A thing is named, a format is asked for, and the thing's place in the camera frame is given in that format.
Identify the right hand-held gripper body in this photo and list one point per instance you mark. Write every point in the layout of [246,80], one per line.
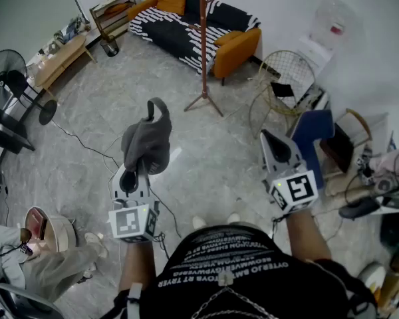
[294,189]

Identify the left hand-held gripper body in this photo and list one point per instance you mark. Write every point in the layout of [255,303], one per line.
[129,223]

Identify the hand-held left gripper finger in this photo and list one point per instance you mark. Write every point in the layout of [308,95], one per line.
[115,184]
[145,186]

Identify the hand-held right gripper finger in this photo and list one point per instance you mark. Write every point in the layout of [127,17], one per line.
[294,156]
[267,159]

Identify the grey cloth garment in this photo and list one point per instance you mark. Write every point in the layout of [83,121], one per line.
[146,138]

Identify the brown wooden coat rack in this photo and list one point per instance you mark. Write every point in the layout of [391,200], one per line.
[203,45]

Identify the person's left forearm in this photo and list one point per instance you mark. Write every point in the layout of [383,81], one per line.
[136,264]

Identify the person's right forearm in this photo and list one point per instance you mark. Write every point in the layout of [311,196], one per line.
[307,238]

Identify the wooden shelf rack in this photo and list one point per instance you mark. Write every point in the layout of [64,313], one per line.
[114,15]

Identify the blue chair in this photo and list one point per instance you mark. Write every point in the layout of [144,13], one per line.
[311,128]

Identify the person's left white shoe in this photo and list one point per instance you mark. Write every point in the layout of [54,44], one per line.
[199,222]

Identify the person's white shoe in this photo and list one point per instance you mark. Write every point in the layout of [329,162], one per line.
[199,222]
[234,218]

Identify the person's right white shoe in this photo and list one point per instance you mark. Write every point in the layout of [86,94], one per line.
[234,218]

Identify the round white stool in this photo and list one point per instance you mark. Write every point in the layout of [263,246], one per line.
[61,234]

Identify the red book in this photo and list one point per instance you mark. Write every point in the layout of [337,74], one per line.
[36,223]

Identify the white water dispenser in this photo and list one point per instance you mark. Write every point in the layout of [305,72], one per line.
[314,50]

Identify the person's black printed T-shirt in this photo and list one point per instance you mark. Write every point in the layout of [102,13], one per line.
[252,291]

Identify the orange sofa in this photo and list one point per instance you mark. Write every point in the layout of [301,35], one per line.
[236,52]

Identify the black low table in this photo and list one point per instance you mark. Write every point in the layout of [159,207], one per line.
[6,135]

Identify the grey office chair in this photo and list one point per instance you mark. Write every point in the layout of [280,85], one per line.
[23,297]

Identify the light wooden coffee table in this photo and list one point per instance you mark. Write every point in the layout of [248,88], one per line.
[61,60]

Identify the black mesh waste bin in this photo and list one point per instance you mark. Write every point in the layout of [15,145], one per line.
[109,46]

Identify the black floor fan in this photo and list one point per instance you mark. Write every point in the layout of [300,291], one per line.
[6,78]

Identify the black and white striped blanket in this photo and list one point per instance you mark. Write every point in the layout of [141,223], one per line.
[173,32]

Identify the pile of clothes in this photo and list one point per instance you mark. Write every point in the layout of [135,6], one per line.
[74,28]

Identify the orange cushion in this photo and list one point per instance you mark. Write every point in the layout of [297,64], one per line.
[171,1]

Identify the wooden frame chair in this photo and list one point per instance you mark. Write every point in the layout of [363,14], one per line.
[339,148]

